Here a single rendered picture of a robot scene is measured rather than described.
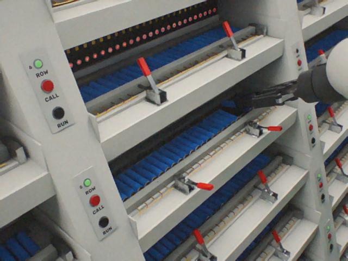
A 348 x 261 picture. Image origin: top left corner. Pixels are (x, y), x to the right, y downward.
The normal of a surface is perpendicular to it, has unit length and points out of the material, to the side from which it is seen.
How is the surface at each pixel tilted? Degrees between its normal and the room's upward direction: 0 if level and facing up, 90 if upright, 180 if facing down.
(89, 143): 90
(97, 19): 109
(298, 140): 90
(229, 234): 19
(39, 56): 90
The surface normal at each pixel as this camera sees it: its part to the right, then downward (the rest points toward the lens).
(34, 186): 0.73, 0.34
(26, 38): 0.68, 0.06
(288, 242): -0.04, -0.84
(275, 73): -0.68, 0.43
